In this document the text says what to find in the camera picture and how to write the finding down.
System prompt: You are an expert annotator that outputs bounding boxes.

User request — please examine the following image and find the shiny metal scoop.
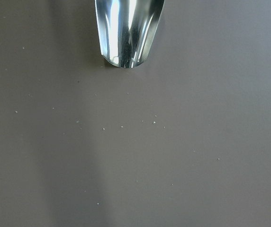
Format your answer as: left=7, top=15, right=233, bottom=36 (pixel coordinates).
left=95, top=0, right=165, bottom=69

